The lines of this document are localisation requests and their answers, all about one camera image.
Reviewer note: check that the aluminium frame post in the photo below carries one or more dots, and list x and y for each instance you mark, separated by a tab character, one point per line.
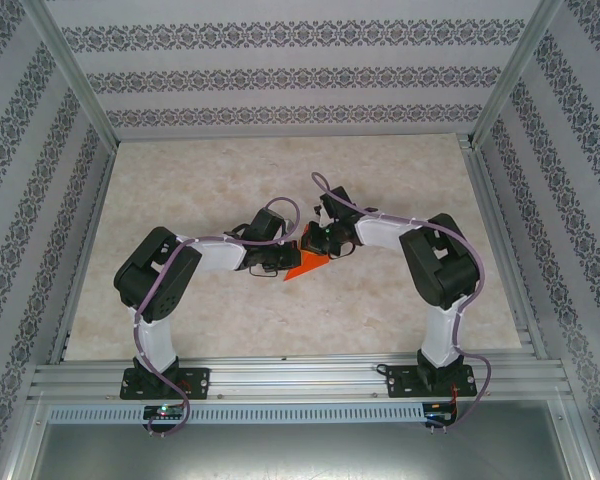
515	75
75	75

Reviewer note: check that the aluminium side rail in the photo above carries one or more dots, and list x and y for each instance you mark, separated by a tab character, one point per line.
84	260
507	260

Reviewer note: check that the aluminium mounting rail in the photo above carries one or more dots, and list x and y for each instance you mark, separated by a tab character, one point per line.
300	380

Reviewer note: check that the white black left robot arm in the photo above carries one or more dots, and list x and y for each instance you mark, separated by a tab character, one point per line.
155	280

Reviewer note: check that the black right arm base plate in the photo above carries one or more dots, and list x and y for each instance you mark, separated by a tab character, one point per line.
402	382

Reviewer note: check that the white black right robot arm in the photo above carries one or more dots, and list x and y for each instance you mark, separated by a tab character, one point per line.
445	270

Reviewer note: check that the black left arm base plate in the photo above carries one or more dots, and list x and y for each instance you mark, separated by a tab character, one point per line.
197	382

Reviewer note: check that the grey metal sheet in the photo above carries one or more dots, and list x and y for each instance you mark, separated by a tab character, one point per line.
300	455

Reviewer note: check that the orange paper sheet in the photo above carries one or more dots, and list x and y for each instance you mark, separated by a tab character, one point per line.
307	267

